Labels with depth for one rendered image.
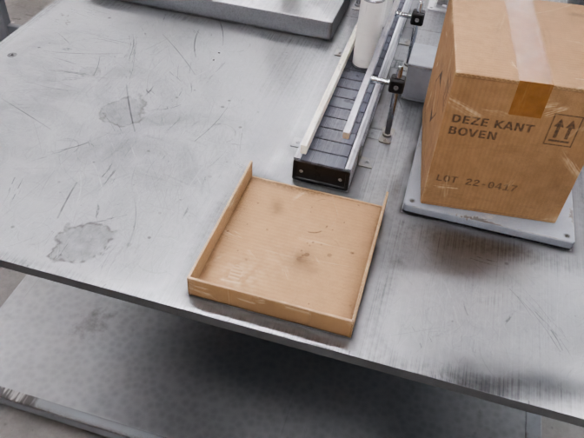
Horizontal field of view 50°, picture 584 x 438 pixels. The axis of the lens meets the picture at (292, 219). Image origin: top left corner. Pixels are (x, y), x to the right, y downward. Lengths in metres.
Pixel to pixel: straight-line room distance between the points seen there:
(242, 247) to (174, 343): 0.68
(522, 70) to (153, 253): 0.65
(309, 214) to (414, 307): 0.25
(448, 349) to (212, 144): 0.61
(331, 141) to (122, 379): 0.81
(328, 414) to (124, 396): 0.50
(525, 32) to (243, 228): 0.58
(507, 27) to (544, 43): 0.07
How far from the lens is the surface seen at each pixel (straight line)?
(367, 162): 1.24
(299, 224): 1.09
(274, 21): 1.66
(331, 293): 0.99
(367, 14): 1.37
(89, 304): 1.80
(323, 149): 1.18
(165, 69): 1.50
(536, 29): 1.17
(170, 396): 1.60
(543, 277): 1.12
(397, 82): 1.23
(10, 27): 3.19
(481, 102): 1.02
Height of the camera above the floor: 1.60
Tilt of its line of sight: 44 degrees down
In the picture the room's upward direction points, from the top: 4 degrees clockwise
